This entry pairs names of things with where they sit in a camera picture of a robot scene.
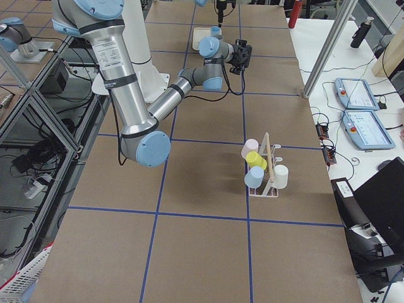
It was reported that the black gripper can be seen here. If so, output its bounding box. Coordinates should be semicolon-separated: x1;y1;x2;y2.
215;0;227;28
232;44;253;68

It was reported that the pink plastic cup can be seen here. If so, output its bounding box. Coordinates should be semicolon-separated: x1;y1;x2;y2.
241;138;259;159

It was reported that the yellow plastic cup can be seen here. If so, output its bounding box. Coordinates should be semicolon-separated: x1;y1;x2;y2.
245;151;268;170

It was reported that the cream plastic cup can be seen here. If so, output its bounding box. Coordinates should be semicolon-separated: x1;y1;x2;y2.
273;164;289;189

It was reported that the light blue plastic cup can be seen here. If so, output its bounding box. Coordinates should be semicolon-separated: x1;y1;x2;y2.
244;166;264;189

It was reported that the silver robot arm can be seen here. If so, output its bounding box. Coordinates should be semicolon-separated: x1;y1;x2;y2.
52;1;253;167
194;1;236;28

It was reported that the cream plastic tray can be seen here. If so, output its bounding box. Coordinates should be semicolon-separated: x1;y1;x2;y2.
192;27;211;51

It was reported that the red cylinder bottle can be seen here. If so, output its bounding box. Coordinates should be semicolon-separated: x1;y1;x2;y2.
288;0;303;29

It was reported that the black water bottle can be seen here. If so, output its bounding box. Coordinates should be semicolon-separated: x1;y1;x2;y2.
350;16;374;49

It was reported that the far blue teach pendant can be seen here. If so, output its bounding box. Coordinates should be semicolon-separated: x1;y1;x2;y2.
335;78;379;111

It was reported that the blue teach pendant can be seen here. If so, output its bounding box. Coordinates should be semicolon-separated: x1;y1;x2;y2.
335;78;379;111
342;110;396;151

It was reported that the near blue teach pendant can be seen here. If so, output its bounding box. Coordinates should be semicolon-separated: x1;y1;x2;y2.
342;110;396;151

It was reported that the black computer monitor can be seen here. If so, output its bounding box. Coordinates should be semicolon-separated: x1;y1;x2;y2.
354;157;403;253

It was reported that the white wire cup rack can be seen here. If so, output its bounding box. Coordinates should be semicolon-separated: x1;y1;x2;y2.
247;133;283;198

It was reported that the aluminium frame post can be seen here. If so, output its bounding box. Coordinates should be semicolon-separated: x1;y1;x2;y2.
302;0;358;99

